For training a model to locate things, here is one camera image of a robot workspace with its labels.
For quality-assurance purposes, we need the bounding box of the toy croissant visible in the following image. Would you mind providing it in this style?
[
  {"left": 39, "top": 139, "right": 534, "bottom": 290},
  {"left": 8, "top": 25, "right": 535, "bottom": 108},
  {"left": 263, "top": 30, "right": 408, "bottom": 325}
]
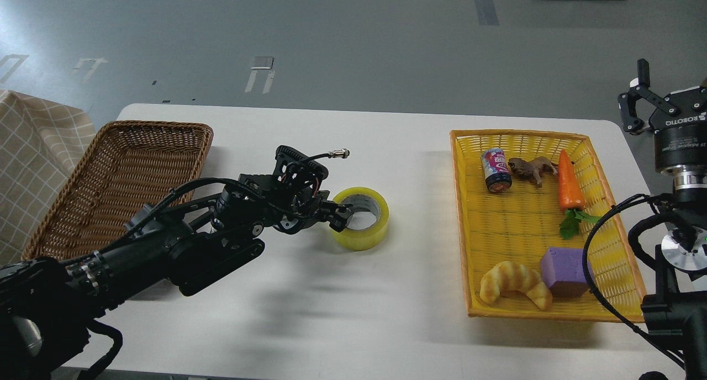
[{"left": 479, "top": 260, "right": 553, "bottom": 310}]

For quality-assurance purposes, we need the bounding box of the orange toy carrot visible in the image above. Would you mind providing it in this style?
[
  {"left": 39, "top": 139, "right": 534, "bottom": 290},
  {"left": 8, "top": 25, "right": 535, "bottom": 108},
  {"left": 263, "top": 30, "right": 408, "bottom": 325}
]
[{"left": 557, "top": 150, "right": 600, "bottom": 240}]

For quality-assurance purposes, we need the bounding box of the brown toy animal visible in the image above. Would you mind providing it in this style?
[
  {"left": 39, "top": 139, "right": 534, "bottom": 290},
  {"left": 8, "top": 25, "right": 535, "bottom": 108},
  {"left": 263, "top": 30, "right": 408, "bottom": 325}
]
[{"left": 508, "top": 156, "right": 558, "bottom": 188}]

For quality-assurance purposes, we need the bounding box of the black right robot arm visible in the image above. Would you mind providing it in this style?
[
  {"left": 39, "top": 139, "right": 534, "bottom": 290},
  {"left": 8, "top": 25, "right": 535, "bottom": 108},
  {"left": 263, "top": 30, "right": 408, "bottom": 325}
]
[{"left": 617, "top": 59, "right": 706, "bottom": 379}]

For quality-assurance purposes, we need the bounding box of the yellow plastic basket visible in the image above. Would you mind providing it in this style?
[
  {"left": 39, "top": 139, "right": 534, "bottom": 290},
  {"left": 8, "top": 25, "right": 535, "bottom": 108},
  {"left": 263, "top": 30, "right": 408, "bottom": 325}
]
[{"left": 450, "top": 129, "right": 617, "bottom": 323}]

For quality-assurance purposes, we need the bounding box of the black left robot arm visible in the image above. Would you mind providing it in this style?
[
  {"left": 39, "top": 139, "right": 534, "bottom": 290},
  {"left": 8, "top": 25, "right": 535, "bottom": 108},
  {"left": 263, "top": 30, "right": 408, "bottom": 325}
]
[{"left": 1, "top": 145, "right": 353, "bottom": 379}]

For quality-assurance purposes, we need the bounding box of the yellow tape roll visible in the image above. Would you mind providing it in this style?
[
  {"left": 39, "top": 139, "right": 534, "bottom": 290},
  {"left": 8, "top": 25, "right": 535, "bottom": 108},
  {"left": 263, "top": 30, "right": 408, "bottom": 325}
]
[{"left": 330, "top": 187, "right": 389, "bottom": 251}]

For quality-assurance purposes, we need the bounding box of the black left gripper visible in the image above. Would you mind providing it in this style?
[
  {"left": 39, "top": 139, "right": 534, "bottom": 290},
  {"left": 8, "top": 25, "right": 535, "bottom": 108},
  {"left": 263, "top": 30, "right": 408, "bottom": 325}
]
[{"left": 268, "top": 188, "right": 354, "bottom": 234}]

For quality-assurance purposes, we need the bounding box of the small drink can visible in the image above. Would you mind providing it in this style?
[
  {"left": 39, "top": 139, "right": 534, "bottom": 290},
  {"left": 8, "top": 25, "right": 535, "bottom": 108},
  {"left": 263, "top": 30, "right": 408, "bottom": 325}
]
[{"left": 481, "top": 147, "right": 513, "bottom": 193}]

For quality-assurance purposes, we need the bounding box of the beige checkered cloth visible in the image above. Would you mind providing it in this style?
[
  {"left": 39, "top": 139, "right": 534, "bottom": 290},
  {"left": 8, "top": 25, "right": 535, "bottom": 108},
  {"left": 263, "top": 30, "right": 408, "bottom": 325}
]
[{"left": 1, "top": 89, "right": 96, "bottom": 265}]

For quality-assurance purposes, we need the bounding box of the brown wicker basket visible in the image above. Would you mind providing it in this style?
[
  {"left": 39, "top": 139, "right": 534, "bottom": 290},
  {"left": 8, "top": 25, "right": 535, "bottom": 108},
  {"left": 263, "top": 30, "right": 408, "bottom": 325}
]
[{"left": 21, "top": 120, "right": 214, "bottom": 260}]

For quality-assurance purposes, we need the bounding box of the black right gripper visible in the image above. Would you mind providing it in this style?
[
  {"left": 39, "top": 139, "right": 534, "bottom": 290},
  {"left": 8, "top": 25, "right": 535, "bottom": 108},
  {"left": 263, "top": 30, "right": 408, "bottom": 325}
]
[{"left": 618, "top": 59, "right": 707, "bottom": 175}]

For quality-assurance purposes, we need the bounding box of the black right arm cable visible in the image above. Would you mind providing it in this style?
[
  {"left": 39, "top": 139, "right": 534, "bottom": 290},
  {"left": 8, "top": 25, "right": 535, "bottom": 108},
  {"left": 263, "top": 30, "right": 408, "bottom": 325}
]
[{"left": 582, "top": 193, "right": 685, "bottom": 370}]

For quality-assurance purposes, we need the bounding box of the purple block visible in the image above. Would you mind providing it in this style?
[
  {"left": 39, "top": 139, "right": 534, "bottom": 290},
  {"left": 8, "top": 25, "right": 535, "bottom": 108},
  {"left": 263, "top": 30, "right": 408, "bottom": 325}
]
[{"left": 540, "top": 246, "right": 590, "bottom": 299}]

